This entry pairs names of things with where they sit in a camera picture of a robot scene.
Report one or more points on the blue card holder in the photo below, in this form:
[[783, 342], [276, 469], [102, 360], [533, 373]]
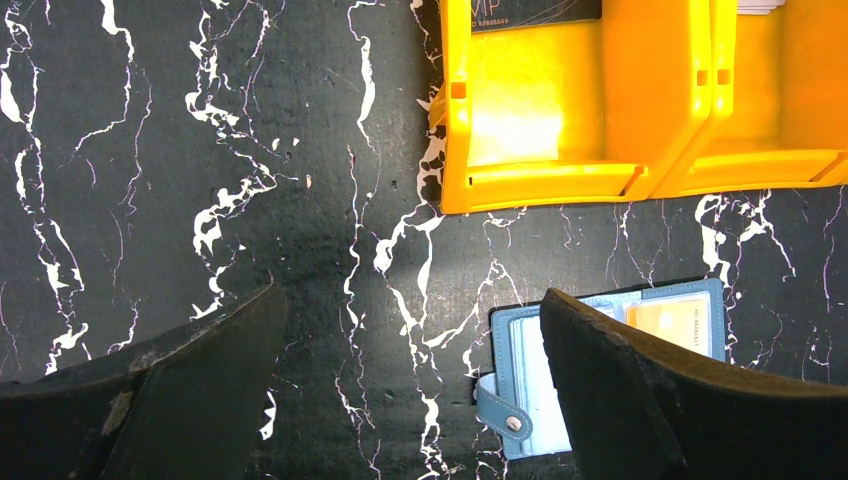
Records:
[[519, 401]]

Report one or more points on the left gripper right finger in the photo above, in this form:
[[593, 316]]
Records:
[[639, 407]]

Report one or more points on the black credit card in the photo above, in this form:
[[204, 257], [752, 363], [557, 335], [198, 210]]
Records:
[[491, 15]]

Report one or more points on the yellow three-compartment bin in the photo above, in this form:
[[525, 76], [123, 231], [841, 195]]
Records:
[[654, 100]]

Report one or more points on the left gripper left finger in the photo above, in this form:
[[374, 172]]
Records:
[[186, 404]]

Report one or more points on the silver credit card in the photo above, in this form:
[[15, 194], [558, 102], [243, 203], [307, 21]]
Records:
[[758, 7]]

